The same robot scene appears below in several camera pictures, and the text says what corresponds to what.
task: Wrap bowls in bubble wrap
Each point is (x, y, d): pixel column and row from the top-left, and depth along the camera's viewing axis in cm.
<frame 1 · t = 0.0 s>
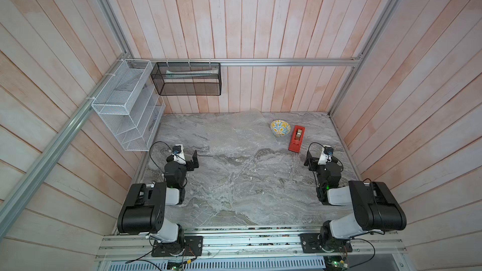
left hand: (187, 152, 92), fingers open
right hand: (318, 151, 91), fingers open
yellow blue patterned bowl: (280, 128, 113), point 2 cm above the table
red tape dispenser: (296, 138, 103), point 6 cm above the table
clear bubble wrap sheet: (220, 134, 110), point 2 cm above the table

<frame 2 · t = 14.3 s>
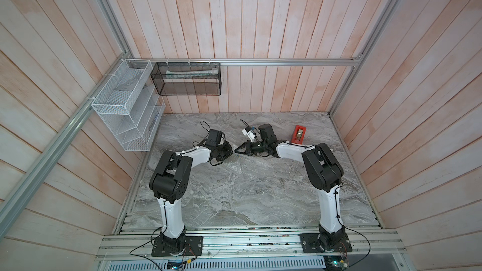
left hand: (234, 152, 98), fingers closed
right hand: (235, 151, 93), fingers closed
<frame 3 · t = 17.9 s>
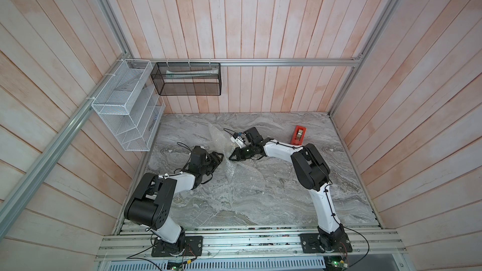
left hand: (223, 159, 94), fingers open
right hand: (229, 158, 97), fingers closed
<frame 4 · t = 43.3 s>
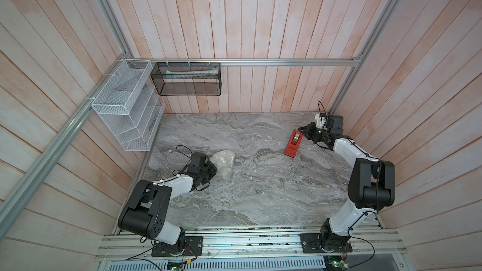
left hand: (218, 170, 94), fingers closed
right hand: (297, 126, 94), fingers closed
red tape dispenser: (294, 143, 103), point 5 cm above the table
